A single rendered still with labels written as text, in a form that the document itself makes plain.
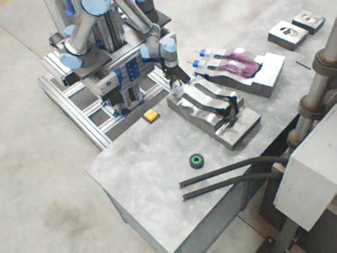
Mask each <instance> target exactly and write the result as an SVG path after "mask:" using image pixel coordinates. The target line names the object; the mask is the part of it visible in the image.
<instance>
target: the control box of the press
mask: <svg viewBox="0 0 337 253"><path fill-rule="evenodd" d="M336 194H337V103H336V104H335V106H333V108H332V109H331V110H330V111H329V113H328V114H327V115H325V117H324V118H323V119H322V121H321V122H320V123H319V124H318V125H317V126H316V127H315V128H314V129H313V131H312V132H311V133H310V134H309V135H308V136H307V138H306V139H305V140H304V141H302V143H301V145H299V147H297V148H296V150H295V151H294V152H293V153H292V154H291V156H290V159H289V162H288V164H287V168H286V170H285V172H284V176H283V178H282V181H281V183H280V186H279V188H278V192H277V193H276V197H275V201H274V202H273V204H274V205H275V208H276V209H278V210H279V211H281V212H283V213H284V214H285V215H286V216H287V220H286V221H285V223H284V226H283V227H282V230H281V232H280V233H279V235H278V238H277V241H276V240H275V239H273V238H272V237H271V236H267V238H266V239H265V240H264V242H263V243H262V245H261V246H260V247H259V248H258V250H256V252H255V253H291V251H290V250H291V248H292V247H293V244H294V242H296V241H297V239H298V238H299V235H300V233H301V232H302V230H303V229H306V230H307V231H310V229H311V228H312V227H313V226H314V224H315V222H317V220H318V218H319V217H320V216H321V215H322V214H323V212H324V211H325V209H326V208H327V206H328V205H329V204H330V203H331V201H332V200H333V198H334V197H335V196H336ZM297 230H298V231H297ZM296 231H297V233H296ZM290 240H292V241H290ZM289 243H290V244H289ZM288 245H289V246H288Z"/></svg>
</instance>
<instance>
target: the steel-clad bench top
mask: <svg viewBox="0 0 337 253"><path fill-rule="evenodd" d="M302 10H306V11H308V12H311V13H313V14H316V15H319V16H321V17H324V18H326V20H325V22H324V25H323V26H322V27H321V28H320V29H319V30H318V31H317V32H316V33H315V34H314V35H309V34H307V38H306V40H305V41H304V42H303V43H302V44H301V45H300V46H298V47H297V48H296V49H295V51H290V50H287V49H285V48H284V47H282V46H278V45H277V44H274V43H273V42H270V41H268V34H269V31H271V30H272V29H273V28H274V27H275V26H276V25H278V24H279V23H280V22H281V21H284V22H286V23H289V24H292V19H293V18H294V17H296V15H297V14H299V13H300V12H301V11H302ZM336 16H337V12H335V11H331V10H329V9H326V8H324V7H321V6H319V5H316V4H312V3H310V2H307V1H306V0H277V1H276V2H275V3H274V4H272V6H270V7H269V8H267V10H265V11H264V12H263V13H262V14H260V16H259V17H257V18H256V19H255V20H254V21H253V22H252V23H251V24H249V25H248V26H247V27H246V28H245V29H244V30H242V31H241V32H240V33H239V34H238V35H236V36H235V37H234V38H233V39H232V40H231V41H230V42H229V43H228V44H226V45H225V46H224V47H223V48H222V49H224V50H229V49H233V48H236V47H239V48H241V49H245V50H247V51H250V52H251V53H254V54H256V55H258V56H265V55H266V53H273V54H275V55H278V56H284V57H285V60H284V66H283V68H282V73H280V77H279V78H278V81H277V83H276V85H275V88H274V90H273V92H272V95H271V96H270V99H269V98H265V97H262V96H258V95H255V94H251V93H246V92H244V91H240V90H235V89H233V88H231V87H226V86H222V85H220V84H215V83H212V84H213V85H214V86H216V87H218V88H220V89H221V90H229V91H234V92H236V93H238V94H240V95H242V96H243V97H244V105H245V106H246V107H247V108H249V109H250V110H251V111H254V112H256V113H257V114H259V115H260V116H261V118H260V122H259V123H258V124H257V126H256V127H255V128H253V130H251V132H249V133H248V134H247V136H246V137H245V138H244V139H243V140H242V141H241V142H240V143H239V144H238V145H237V146H236V147H235V149H234V150H233V151H231V150H229V149H228V148H226V146H224V145H222V144H221V143H220V142H218V141H216V140H215V139H213V138H212V137H210V136H209V135H208V134H207V133H205V132H203V131H202V130H200V129H199V128H197V126H195V125H193V124H192V123H190V122H189V121H188V120H186V119H185V118H183V117H181V116H180V115H179V114H178V113H176V112H175V111H173V110H172V109H170V108H169V107H168V103H167V99H166V97H168V96H169V95H170V94H171V93H172V92H170V94H168V96H166V97H165V98H164V99H162V100H161V101H160V102H159V103H158V104H157V105H155V106H154V107H153V108H152V109H153V110H154V111H155V112H156V113H158V114H160V118H159V119H158V120H156V121H155V122H154V123H153V124H152V125H150V123H148V122H147V121H146V120H144V119H143V118H142V117H141V118H140V119H139V120H138V121H136V123H134V124H133V125H132V126H131V127H130V128H128V130H127V131H125V132H124V133H123V134H122V135H121V136H120V137H118V138H117V139H116V140H115V141H113V142H112V143H111V144H110V145H109V146H108V147H106V148H105V150H103V151H102V152H101V153H99V155H97V156H96V157H95V158H94V159H92V160H91V161H90V162H88V164H87V165H85V166H84V167H83V169H85V171H87V173H89V175H90V176H92V177H93V178H94V179H95V180H96V181H97V182H98V183H99V184H100V185H101V186H102V187H103V188H104V189H105V190H106V191H107V192H108V193H109V194H110V195H111V196H112V197H113V198H114V199H115V200H116V201H117V202H118V203H119V204H120V205H121V206H122V207H123V208H124V209H125V210H126V211H127V212H128V213H129V214H130V215H131V216H132V217H133V218H134V219H135V220H136V221H138V223H140V224H141V225H142V227H144V229H146V230H147V232H148V233H150V234H151V236H152V237H153V238H155V240H156V241H157V242H159V243H160V244H161V245H162V246H163V247H164V248H165V250H167V251H168V252H169V253H173V252H174V251H175V250H176V249H177V248H178V246H179V245H180V244H181V243H182V242H183V241H184V240H185V239H186V238H187V237H188V235H189V234H190V233H191V232H192V231H193V229H194V228H195V227H196V226H197V225H198V223H199V222H200V221H202V219H203V218H204V217H205V216H206V215H207V214H208V213H209V212H210V211H211V210H212V208H213V207H214V206H215V205H216V204H217V202H218V201H219V200H221V198H222V197H223V196H224V194H226V192H227V191H228V190H229V189H230V188H231V187H232V186H233V185H234V184H232V185H228V186H226V187H222V188H219V189H217V190H215V191H212V192H208V193H206V194H203V195H201V196H197V197H194V198H192V199H188V200H185V201H181V195H184V194H188V193H190V192H193V191H195V190H199V189H201V188H204V187H208V186H210V185H212V184H215V183H219V182H221V181H225V180H228V179H230V178H234V177H236V176H240V175H243V174H244V172H246V170H247V169H248V168H249V167H250V166H251V164H250V165H248V166H244V167H241V168H239V169H235V170H233V171H229V172H225V173H224V174H220V175H218V176H214V177H213V178H209V179H205V180H204V181H200V182H198V183H195V184H191V185H189V186H186V187H183V188H178V183H180V182H182V181H186V180H187V179H191V178H195V177H196V176H198V175H202V174H206V173H207V172H211V171H215V170H217V169H220V168H222V167H226V166H229V165H231V164H234V163H237V162H240V161H243V160H246V159H250V158H253V157H259V156H260V155H261V154H262V153H263V152H264V150H266V149H267V147H268V146H270V144H271V143H272V142H273V141H274V140H275V138H276V137H278V136H279V134H281V132H282V131H283V130H284V129H285V128H286V126H287V125H289V123H291V121H292V120H293V119H294V118H295V117H296V115H297V114H298V113H299V112H298V111H297V106H298V104H299V100H300V99H301V97H303V96H305V95H308V93H309V90H310V88H311V83H312V81H313V80H314V76H315V74H316V72H313V71H312V70H310V69H313V68H312V62H313V59H314V55H315V54H316V52H318V51H319V50H320V49H323V48H325V46H326V43H327V40H328V37H329V34H330V32H331V30H332V26H333V24H334V20H335V18H336ZM296 61H297V62H300V63H301V64H303V65H304V66H307V67H309V68H310V69H307V68H306V67H304V66H301V65H300V64H298V63H297V62H296ZM192 154H201V155H202V156H203V157H204V161H205V163H204V165H203V167H202V168H201V169H193V168H192V167H190V162H189V158H190V156H191V155H192Z"/></svg>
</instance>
